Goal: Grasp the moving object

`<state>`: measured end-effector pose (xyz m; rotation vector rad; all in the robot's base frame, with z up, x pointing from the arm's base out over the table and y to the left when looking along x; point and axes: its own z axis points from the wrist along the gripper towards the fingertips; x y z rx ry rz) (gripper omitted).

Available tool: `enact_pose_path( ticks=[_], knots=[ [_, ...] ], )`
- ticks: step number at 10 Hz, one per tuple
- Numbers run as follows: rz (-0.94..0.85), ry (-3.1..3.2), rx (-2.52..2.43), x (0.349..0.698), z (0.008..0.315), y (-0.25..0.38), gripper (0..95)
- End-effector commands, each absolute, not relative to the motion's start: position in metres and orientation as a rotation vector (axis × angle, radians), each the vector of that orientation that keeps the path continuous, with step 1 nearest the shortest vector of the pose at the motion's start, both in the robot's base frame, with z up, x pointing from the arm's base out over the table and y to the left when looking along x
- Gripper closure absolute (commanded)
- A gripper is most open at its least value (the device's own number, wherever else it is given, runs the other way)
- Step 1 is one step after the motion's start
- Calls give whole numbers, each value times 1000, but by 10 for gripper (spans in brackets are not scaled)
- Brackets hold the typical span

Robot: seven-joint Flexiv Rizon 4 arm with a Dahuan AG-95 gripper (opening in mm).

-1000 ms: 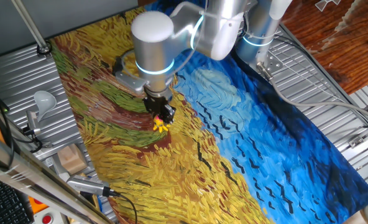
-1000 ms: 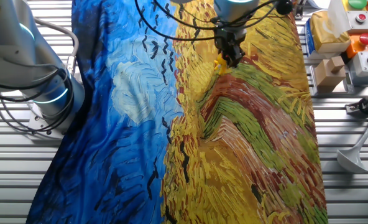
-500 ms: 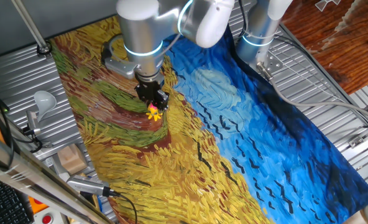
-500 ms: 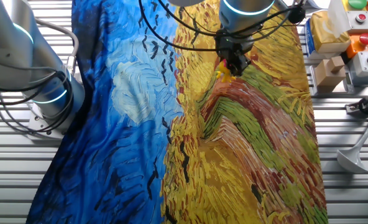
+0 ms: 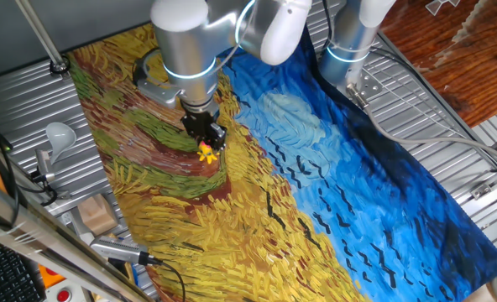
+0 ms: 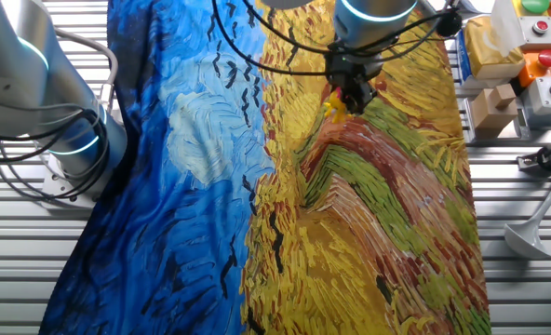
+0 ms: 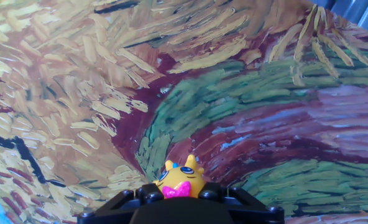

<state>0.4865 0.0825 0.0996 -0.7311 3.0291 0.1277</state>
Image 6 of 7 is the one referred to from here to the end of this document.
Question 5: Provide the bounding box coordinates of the grey base cable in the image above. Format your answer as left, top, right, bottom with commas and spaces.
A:
54, 27, 119, 113

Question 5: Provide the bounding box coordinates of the yellow box with green button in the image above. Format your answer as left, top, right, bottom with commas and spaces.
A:
512, 0, 551, 20

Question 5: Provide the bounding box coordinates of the grey box with green button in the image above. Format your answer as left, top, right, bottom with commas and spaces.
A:
521, 76, 551, 117

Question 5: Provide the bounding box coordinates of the black base cable bundle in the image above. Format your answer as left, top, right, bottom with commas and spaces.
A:
0, 95, 110, 202

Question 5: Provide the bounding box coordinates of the painted wheat field cloth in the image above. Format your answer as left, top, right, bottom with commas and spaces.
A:
37, 0, 493, 335

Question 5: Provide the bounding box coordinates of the black wrist cable bundle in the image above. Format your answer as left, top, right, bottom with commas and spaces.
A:
211, 0, 461, 78

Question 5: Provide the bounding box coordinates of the yellow packaged bag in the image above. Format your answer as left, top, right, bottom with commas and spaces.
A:
455, 16, 527, 89

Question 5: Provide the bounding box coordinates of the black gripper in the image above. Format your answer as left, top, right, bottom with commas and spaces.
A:
324, 46, 385, 116

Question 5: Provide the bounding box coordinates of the orange box with red button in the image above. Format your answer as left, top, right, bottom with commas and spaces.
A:
517, 48, 551, 89

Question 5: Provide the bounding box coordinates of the large wooden block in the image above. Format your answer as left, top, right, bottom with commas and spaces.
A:
469, 87, 519, 131

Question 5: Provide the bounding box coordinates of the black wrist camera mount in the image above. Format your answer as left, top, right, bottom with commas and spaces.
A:
436, 7, 464, 38

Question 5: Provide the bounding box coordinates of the yellow toy with pink top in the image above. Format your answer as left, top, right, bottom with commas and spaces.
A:
323, 87, 353, 125

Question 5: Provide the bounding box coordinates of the grey camera bracket with cables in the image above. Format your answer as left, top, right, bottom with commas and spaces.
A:
517, 139, 551, 174

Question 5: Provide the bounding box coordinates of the grey box with red button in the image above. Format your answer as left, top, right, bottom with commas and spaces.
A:
517, 16, 551, 51

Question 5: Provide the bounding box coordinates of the pale grey plastic ladle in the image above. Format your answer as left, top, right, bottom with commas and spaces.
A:
503, 157, 551, 261

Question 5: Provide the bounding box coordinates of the small wooden block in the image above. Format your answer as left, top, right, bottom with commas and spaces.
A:
489, 83, 517, 111

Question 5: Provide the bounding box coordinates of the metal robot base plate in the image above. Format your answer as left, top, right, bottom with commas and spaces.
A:
40, 165, 101, 210

